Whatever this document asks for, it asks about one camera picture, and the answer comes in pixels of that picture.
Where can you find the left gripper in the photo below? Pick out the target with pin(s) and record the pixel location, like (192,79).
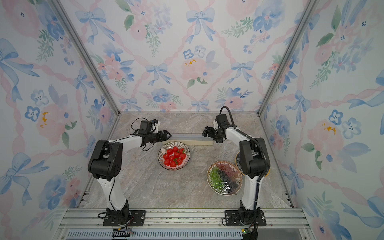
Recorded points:
(161,139)

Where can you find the aluminium front rail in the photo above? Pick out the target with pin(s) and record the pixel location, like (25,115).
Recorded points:
(186,224)

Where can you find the glass bowl of strawberries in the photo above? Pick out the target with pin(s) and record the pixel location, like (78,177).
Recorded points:
(174,156)

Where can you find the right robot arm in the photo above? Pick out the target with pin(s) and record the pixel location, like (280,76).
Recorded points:
(254,162)

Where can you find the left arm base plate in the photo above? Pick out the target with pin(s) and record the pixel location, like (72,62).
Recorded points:
(133,218)

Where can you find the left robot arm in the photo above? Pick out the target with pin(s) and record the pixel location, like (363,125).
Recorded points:
(106,163)

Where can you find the cream plastic wrap dispenser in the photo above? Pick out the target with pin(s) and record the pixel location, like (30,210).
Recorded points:
(190,140)

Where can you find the plate of grapes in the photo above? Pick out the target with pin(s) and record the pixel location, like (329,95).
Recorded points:
(224,178)

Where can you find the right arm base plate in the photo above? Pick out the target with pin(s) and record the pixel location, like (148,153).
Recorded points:
(236,218)

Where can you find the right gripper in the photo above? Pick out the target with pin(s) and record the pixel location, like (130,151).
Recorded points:
(211,129)

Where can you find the blue yellow-rimmed plate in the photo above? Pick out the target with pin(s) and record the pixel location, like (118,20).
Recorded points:
(238,164)

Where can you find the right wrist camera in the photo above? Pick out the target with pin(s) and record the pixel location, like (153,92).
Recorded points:
(214,123)

